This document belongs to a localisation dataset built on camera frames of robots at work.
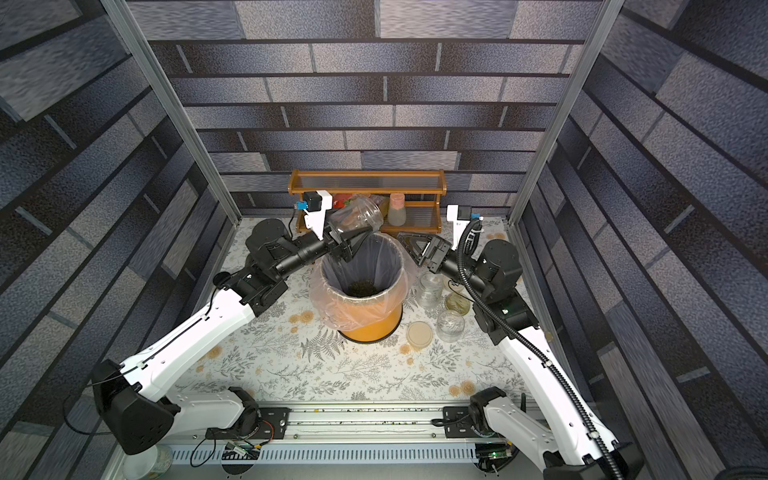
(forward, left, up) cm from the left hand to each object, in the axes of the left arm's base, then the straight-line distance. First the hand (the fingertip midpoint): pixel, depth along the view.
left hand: (359, 217), depth 62 cm
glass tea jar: (-5, -26, -42) cm, 49 cm away
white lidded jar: (-41, +46, -37) cm, 72 cm away
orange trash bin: (-9, -4, -40) cm, 41 cm away
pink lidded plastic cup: (+22, -9, -20) cm, 31 cm away
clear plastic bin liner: (+4, 0, -37) cm, 37 cm away
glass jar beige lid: (+3, -20, -34) cm, 40 cm away
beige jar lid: (-8, -16, -42) cm, 45 cm away
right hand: (-4, -9, -1) cm, 10 cm away
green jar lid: (+3, -29, -42) cm, 51 cm away
